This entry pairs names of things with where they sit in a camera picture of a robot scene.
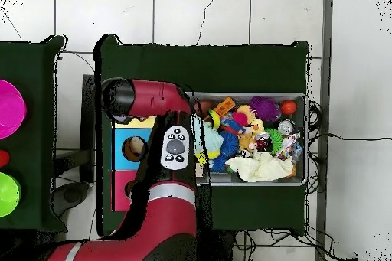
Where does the green spiky rubber ball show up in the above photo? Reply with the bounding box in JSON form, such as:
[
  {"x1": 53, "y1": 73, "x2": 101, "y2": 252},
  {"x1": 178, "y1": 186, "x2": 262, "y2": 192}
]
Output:
[{"x1": 264, "y1": 128, "x2": 284, "y2": 155}]

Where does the wooden box with three holes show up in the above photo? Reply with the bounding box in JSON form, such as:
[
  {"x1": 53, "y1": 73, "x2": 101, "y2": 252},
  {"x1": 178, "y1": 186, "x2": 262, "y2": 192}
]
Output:
[{"x1": 110, "y1": 116, "x2": 157, "y2": 212}]

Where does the shallow silver mesh bin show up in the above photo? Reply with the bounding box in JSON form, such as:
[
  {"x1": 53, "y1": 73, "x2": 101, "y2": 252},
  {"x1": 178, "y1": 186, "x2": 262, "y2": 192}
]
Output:
[{"x1": 186, "y1": 91, "x2": 309, "y2": 187}]

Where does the mint green waffle cloth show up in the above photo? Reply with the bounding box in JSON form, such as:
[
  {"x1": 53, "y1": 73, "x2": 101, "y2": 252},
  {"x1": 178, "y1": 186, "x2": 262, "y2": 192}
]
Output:
[{"x1": 201, "y1": 121, "x2": 224, "y2": 153}]

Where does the blue spiky rubber ball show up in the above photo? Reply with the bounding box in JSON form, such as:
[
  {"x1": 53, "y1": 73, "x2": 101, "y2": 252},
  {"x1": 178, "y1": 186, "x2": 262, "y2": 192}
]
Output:
[{"x1": 219, "y1": 131, "x2": 240, "y2": 157}]

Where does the orange plastic toy brick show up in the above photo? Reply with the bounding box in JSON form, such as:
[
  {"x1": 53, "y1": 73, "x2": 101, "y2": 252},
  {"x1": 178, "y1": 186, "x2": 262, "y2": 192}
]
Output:
[{"x1": 212, "y1": 96, "x2": 236, "y2": 116}]

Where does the black and red drink can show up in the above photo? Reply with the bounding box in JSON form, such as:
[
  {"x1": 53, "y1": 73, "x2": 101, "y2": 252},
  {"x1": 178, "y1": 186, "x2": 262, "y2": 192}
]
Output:
[{"x1": 254, "y1": 132, "x2": 273, "y2": 153}]

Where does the purple spiky rubber ball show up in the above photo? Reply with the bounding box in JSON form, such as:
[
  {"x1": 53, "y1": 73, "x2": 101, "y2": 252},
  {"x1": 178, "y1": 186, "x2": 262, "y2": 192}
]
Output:
[{"x1": 248, "y1": 96, "x2": 282, "y2": 122}]

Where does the cream waffle cloth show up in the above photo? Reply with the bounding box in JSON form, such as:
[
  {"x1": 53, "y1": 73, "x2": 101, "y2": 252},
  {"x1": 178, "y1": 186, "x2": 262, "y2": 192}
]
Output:
[{"x1": 225, "y1": 150, "x2": 296, "y2": 183}]

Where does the black silver-topped drink can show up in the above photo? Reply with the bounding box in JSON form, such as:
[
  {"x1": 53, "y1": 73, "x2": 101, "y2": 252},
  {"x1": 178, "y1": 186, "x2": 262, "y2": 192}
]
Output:
[{"x1": 277, "y1": 119, "x2": 296, "y2": 136}]

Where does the small plain orange ball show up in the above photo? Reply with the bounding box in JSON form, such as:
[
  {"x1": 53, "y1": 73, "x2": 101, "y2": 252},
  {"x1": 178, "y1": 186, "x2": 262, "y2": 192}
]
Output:
[{"x1": 280, "y1": 100, "x2": 298, "y2": 116}]

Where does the black equipment stand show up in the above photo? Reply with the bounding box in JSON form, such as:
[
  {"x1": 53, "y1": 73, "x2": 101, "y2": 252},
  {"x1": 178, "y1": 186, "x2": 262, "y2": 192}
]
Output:
[{"x1": 79, "y1": 73, "x2": 96, "y2": 184}]

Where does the grey metal pole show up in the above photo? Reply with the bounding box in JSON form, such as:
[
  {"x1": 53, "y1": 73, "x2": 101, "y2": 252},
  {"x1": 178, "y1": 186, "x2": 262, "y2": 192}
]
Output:
[{"x1": 315, "y1": 0, "x2": 335, "y2": 261}]

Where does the dark green side table cloth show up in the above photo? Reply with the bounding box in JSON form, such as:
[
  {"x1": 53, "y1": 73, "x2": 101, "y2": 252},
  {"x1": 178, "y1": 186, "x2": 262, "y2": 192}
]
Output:
[{"x1": 0, "y1": 34, "x2": 68, "y2": 233}]

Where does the magenta plastic bowl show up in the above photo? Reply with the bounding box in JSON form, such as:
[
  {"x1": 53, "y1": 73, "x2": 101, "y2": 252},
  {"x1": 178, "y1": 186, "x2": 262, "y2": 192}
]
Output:
[{"x1": 0, "y1": 79, "x2": 28, "y2": 140}]

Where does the small red round object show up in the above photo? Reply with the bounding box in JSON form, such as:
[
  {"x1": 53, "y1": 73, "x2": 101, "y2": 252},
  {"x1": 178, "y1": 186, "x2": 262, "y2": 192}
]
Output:
[{"x1": 0, "y1": 149, "x2": 11, "y2": 168}]

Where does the lime green plastic bowl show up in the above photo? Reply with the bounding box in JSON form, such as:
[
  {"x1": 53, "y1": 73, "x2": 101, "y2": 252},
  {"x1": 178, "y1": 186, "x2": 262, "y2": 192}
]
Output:
[{"x1": 0, "y1": 171, "x2": 21, "y2": 218}]

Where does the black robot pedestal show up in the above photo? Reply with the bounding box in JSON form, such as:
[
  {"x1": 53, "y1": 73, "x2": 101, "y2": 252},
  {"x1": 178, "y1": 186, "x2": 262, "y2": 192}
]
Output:
[{"x1": 195, "y1": 230, "x2": 237, "y2": 261}]

